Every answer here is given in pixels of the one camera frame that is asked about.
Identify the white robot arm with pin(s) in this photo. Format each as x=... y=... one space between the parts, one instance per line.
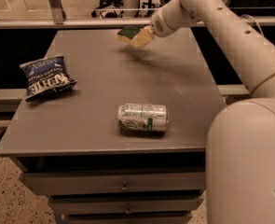
x=240 y=146

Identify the bottom grey drawer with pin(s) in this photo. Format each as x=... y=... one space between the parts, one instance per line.
x=144 y=218

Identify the green and yellow sponge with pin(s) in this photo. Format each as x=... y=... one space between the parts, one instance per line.
x=127 y=33

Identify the grey drawer cabinet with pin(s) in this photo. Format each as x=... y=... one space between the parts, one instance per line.
x=79 y=130

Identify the white green soda can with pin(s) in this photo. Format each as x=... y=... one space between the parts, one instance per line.
x=143 y=117

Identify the middle grey drawer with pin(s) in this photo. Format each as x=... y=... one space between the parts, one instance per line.
x=126 y=205

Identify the top grey drawer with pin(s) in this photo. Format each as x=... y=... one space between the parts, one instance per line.
x=113 y=181

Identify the grey drawer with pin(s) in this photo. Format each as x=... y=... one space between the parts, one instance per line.
x=113 y=181
x=144 y=218
x=126 y=205

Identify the blue chip bag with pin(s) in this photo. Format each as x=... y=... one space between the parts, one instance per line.
x=45 y=77

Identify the black office chair base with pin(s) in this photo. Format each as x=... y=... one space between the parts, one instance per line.
x=107 y=6

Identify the grey metal railing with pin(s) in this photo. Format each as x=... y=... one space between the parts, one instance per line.
x=71 y=14

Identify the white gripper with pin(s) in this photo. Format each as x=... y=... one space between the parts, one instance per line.
x=160 y=25

